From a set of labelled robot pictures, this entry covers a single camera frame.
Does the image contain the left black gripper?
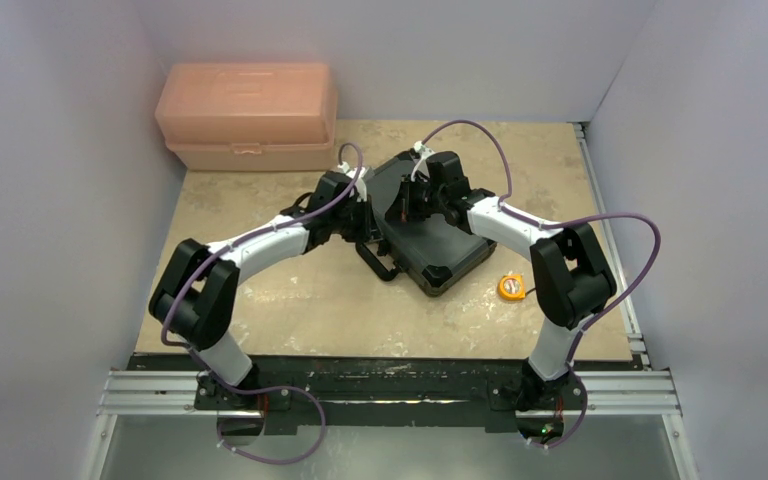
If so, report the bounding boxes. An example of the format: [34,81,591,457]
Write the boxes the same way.
[330,195,383,244]

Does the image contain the black poker set case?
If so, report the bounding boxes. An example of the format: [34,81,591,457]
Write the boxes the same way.
[355,152,496,297]

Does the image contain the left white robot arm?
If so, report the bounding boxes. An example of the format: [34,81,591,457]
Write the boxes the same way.
[148,168,374,409]

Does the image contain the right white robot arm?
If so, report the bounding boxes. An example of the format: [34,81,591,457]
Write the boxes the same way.
[385,147,617,407]

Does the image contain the yellow measuring tape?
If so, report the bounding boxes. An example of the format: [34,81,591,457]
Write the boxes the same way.
[496,274,536,302]

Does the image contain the pink plastic storage box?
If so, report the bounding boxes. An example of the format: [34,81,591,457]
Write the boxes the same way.
[155,63,338,172]

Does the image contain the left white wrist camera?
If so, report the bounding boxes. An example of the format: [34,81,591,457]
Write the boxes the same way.
[337,163,374,202]

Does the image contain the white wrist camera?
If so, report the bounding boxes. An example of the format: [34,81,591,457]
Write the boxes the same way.
[410,141,435,181]
[337,163,374,202]

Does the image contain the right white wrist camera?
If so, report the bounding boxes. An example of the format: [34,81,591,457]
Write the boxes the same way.
[410,141,435,181]

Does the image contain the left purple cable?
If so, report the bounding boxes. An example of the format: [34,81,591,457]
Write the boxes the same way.
[159,142,365,399]

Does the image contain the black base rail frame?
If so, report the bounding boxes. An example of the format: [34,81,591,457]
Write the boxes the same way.
[126,354,587,442]

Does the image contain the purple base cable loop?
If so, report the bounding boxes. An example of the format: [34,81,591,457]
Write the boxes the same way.
[216,385,328,467]

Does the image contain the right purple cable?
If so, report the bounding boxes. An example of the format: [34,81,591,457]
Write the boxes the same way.
[420,119,664,372]

